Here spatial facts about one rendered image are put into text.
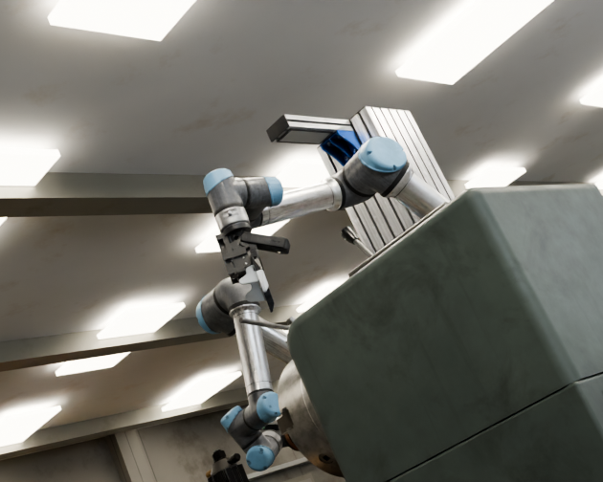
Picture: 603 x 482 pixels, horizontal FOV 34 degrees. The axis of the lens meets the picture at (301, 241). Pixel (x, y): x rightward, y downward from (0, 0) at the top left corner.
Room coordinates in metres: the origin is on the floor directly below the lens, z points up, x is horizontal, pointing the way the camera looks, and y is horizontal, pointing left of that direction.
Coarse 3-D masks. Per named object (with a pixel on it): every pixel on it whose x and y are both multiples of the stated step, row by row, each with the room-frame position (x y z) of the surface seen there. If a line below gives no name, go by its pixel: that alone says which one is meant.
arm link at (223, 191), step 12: (204, 180) 2.14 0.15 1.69; (216, 180) 2.13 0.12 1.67; (228, 180) 2.14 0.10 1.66; (240, 180) 2.16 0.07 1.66; (216, 192) 2.13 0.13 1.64; (228, 192) 2.13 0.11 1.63; (240, 192) 2.15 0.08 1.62; (216, 204) 2.13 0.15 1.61; (228, 204) 2.12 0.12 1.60; (240, 204) 2.14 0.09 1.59
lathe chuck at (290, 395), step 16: (288, 368) 2.22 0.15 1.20; (288, 384) 2.18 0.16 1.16; (288, 400) 2.18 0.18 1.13; (304, 416) 2.15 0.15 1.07; (288, 432) 2.19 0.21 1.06; (304, 432) 2.17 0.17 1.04; (320, 432) 2.14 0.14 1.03; (304, 448) 2.19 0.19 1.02; (320, 448) 2.17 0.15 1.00; (320, 464) 2.22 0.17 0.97; (336, 464) 2.21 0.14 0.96
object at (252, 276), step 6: (246, 270) 2.11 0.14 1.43; (252, 270) 2.10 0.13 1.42; (246, 276) 2.09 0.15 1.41; (252, 276) 2.09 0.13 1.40; (258, 276) 2.08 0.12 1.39; (264, 276) 2.08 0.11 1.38; (240, 282) 2.08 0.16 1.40; (246, 282) 2.08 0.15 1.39; (252, 282) 2.08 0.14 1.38; (258, 282) 2.08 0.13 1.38; (264, 282) 2.07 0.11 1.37; (264, 288) 2.07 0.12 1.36
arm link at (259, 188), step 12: (252, 180) 2.18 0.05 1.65; (264, 180) 2.20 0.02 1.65; (276, 180) 2.22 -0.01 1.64; (252, 192) 2.17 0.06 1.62; (264, 192) 2.19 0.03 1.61; (276, 192) 2.22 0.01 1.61; (252, 204) 2.19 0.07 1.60; (264, 204) 2.22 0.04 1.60; (276, 204) 2.24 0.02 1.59; (252, 216) 2.26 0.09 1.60
